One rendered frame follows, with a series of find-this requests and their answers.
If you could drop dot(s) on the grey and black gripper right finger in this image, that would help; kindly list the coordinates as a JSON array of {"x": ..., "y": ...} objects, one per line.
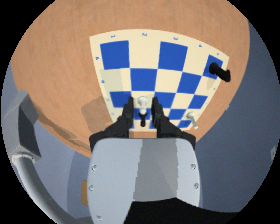
[{"x": 166, "y": 129}]

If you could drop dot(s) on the blue and cream chessboard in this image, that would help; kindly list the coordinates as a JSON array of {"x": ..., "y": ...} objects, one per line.
[{"x": 154, "y": 63}]

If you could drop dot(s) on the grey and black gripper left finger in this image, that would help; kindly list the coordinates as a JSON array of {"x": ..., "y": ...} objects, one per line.
[{"x": 120, "y": 128}]

